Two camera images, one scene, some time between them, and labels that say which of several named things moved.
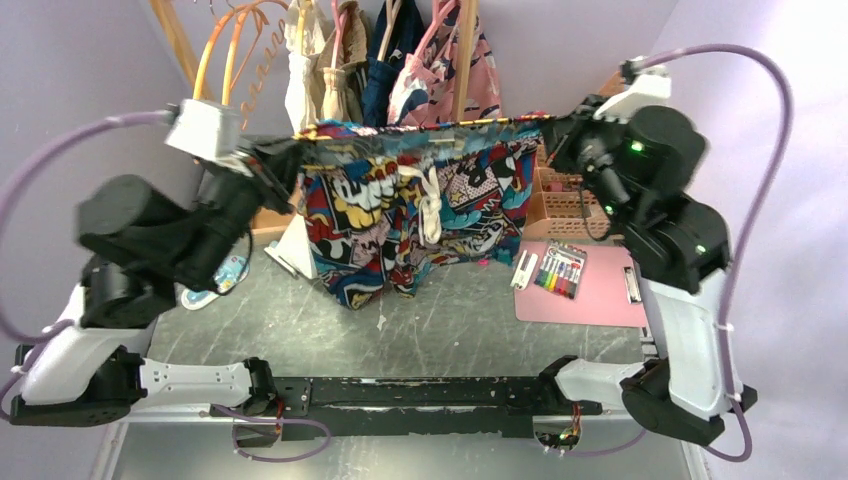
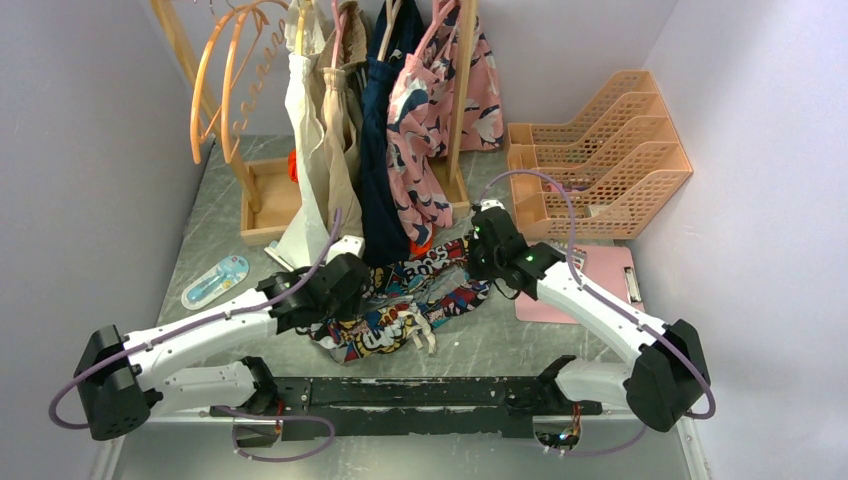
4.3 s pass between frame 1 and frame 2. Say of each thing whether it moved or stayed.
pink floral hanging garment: stayed
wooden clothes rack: stayed
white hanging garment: stayed
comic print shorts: moved
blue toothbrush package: stayed
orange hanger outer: stayed
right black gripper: moved
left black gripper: moved
